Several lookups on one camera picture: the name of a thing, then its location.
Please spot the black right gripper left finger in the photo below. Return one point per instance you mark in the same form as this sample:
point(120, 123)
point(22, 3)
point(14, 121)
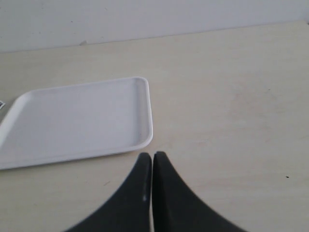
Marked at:
point(128, 209)

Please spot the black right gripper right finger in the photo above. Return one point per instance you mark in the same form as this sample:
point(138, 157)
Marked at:
point(176, 208)

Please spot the white plastic tray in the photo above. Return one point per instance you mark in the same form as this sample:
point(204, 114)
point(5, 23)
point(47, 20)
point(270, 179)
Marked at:
point(76, 122)

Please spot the small dark table sticker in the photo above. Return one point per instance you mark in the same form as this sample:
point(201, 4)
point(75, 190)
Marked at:
point(1, 104)

